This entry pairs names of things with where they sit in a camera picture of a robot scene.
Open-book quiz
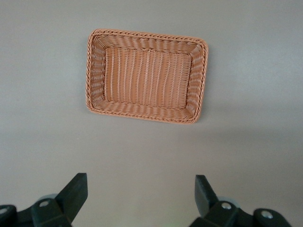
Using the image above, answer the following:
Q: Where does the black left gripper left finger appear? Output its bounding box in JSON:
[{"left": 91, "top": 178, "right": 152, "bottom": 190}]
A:
[{"left": 0, "top": 173, "right": 89, "bottom": 227}]

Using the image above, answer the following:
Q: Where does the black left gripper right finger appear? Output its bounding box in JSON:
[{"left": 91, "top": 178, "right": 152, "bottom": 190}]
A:
[{"left": 191, "top": 175, "right": 291, "bottom": 227}]

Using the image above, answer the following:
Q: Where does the brown wicker basket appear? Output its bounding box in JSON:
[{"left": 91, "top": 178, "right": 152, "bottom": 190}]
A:
[{"left": 85, "top": 28, "right": 209, "bottom": 124}]

